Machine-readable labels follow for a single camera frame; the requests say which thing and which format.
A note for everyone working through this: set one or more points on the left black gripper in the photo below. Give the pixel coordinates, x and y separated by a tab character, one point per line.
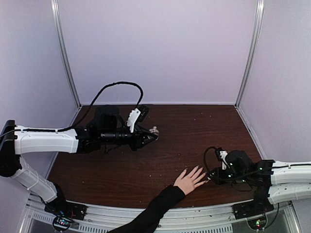
139	136

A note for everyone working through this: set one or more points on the right aluminium frame post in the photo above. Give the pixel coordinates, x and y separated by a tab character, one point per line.
252	50

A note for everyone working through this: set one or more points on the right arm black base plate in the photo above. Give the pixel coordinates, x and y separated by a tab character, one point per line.
251	208

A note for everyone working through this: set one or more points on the person's bare hand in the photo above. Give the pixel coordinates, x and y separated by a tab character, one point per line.
188	182

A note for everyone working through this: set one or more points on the aluminium front rail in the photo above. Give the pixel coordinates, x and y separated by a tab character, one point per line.
226	218

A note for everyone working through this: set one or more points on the aluminium frame post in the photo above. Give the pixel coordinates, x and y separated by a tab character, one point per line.
64	54
252	50

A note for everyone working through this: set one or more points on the left round circuit board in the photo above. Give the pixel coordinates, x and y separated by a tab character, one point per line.
61	224

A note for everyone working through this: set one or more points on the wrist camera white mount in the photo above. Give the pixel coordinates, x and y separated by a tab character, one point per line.
132	119
221	155

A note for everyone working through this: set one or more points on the glitter nail polish bottle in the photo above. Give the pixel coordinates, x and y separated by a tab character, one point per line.
154	131

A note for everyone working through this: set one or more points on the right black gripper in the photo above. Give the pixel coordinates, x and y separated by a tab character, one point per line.
218	178

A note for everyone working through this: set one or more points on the black sleeved forearm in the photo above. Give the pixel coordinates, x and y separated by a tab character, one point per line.
148	220

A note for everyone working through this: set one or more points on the left aluminium frame post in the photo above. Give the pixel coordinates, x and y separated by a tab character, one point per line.
64	54

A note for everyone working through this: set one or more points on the round circuit board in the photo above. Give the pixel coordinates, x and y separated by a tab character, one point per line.
257	223
61	224

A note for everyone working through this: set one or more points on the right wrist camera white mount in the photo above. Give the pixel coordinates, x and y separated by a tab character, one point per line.
221	155

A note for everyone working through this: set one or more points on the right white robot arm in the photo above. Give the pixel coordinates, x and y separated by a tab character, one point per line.
271	181

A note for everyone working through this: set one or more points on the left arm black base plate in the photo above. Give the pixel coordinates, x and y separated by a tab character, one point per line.
71	211

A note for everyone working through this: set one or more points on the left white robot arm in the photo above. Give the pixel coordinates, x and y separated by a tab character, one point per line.
106	128

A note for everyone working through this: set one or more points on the right round circuit board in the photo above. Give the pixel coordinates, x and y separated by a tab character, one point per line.
257	223

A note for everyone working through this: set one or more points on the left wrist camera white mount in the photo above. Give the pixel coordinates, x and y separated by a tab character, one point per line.
132	119

